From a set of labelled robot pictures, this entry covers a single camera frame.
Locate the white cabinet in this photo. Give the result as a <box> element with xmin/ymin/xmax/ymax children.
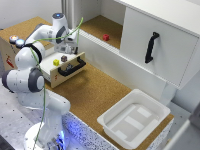
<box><xmin>61</xmin><ymin>0</ymin><xmax>200</xmax><ymax>108</ymax></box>

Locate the black door handle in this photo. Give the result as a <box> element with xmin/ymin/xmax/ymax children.
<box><xmin>144</xmin><ymin>31</ymin><xmax>161</xmax><ymax>65</ymax></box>

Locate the purple block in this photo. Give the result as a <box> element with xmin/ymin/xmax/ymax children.
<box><xmin>60</xmin><ymin>55</ymin><xmax>69</xmax><ymax>63</ymax></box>

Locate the black drawer handle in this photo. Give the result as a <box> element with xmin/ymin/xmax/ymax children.
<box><xmin>57</xmin><ymin>56</ymin><xmax>87</xmax><ymax>78</ymax></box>

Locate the yellow block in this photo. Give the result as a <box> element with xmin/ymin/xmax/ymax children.
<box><xmin>52</xmin><ymin>59</ymin><xmax>61</xmax><ymax>67</ymax></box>

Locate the white sliding door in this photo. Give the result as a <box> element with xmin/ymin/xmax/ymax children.
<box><xmin>119</xmin><ymin>6</ymin><xmax>200</xmax><ymax>90</ymax></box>

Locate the pink block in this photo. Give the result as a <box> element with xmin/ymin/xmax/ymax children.
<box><xmin>102</xmin><ymin>33</ymin><xmax>111</xmax><ymax>42</ymax></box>

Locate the white plastic box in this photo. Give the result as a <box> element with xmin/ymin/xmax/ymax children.
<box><xmin>96</xmin><ymin>88</ymin><xmax>172</xmax><ymax>150</ymax></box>

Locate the wooden drawer box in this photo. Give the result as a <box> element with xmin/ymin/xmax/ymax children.
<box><xmin>0</xmin><ymin>16</ymin><xmax>83</xmax><ymax>85</ymax></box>

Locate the blue button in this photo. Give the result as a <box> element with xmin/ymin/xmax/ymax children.
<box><xmin>15</xmin><ymin>38</ymin><xmax>26</xmax><ymax>48</ymax></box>

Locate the green cable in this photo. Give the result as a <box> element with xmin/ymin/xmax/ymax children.
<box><xmin>29</xmin><ymin>17</ymin><xmax>85</xmax><ymax>150</ymax></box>

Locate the red button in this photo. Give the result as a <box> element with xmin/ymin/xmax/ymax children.
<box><xmin>8</xmin><ymin>34</ymin><xmax>19</xmax><ymax>44</ymax></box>

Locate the wooden drawer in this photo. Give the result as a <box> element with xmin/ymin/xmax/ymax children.
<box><xmin>40</xmin><ymin>49</ymin><xmax>87</xmax><ymax>90</ymax></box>

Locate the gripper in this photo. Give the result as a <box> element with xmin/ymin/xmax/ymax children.
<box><xmin>63</xmin><ymin>34</ymin><xmax>80</xmax><ymax>55</ymax></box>

